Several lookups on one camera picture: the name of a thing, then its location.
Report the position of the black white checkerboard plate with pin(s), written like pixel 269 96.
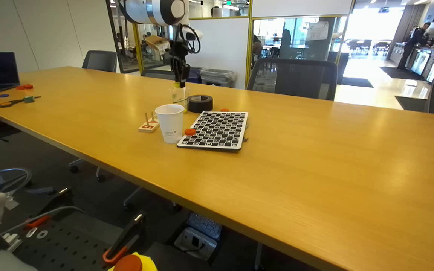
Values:
pixel 215 129

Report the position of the orange toy piece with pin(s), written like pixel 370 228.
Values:
pixel 24 87

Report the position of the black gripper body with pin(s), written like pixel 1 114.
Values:
pixel 179 46

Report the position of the clear plastic cup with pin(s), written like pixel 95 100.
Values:
pixel 178 94

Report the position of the black roll of tape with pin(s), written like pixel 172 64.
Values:
pixel 199 102

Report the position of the yellow red emergency stop button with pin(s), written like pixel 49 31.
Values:
pixel 134 262

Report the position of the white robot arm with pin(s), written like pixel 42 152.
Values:
pixel 162 12

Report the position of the floor power box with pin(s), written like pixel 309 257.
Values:
pixel 199 237

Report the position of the grey office chair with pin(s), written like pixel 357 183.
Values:
pixel 99 60
pixel 309 78

